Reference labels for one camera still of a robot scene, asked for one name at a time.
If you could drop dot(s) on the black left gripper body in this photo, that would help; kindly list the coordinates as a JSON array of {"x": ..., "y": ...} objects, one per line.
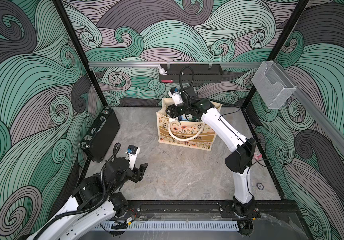
[{"x": 132, "y": 174}]

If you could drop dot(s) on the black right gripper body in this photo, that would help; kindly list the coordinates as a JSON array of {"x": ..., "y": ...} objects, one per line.
[{"x": 182, "y": 108}]

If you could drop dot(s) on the floral canvas tote bag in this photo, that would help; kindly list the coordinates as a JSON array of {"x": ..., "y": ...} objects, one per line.
[{"x": 172, "y": 131}]

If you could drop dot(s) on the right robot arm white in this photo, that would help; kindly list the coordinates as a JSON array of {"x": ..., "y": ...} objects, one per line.
[{"x": 242, "y": 150}]

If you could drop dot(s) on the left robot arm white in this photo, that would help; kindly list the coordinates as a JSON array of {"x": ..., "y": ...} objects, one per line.
[{"x": 95, "y": 200}]

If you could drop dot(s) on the black briefcase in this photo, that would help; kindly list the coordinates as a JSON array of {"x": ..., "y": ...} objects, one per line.
[{"x": 100, "y": 136}]

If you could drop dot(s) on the white rabbit figurine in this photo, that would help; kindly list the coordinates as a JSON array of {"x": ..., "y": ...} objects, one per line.
[{"x": 162, "y": 71}]

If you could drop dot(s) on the pink toy figure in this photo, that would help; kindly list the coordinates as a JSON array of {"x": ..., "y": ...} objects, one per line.
[{"x": 258, "y": 156}]

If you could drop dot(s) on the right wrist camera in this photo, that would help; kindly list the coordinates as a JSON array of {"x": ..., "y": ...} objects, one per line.
[{"x": 175, "y": 94}]

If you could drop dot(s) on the black wall shelf tray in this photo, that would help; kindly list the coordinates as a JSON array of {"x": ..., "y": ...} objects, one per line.
[{"x": 200, "y": 73}]

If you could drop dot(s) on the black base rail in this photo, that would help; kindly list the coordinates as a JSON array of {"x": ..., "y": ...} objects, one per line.
[{"x": 213, "y": 209}]

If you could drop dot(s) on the white slotted cable duct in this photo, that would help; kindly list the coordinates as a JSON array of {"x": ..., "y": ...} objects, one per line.
[{"x": 228, "y": 226}]

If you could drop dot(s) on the clear acrylic wall box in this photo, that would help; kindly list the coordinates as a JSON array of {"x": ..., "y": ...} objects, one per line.
[{"x": 273, "y": 84}]

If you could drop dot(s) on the black corner frame post left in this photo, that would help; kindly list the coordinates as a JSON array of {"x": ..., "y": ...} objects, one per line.
[{"x": 75, "y": 41}]

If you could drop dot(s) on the black corner frame post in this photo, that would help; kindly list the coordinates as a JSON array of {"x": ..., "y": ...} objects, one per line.
[
  {"x": 288, "y": 28},
  {"x": 75, "y": 41}
]

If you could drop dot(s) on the aluminium wall rail right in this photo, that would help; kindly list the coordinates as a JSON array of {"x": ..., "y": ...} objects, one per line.
[{"x": 322, "y": 95}]

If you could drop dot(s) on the black corner frame post right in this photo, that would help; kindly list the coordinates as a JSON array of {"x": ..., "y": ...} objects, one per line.
[{"x": 288, "y": 28}]

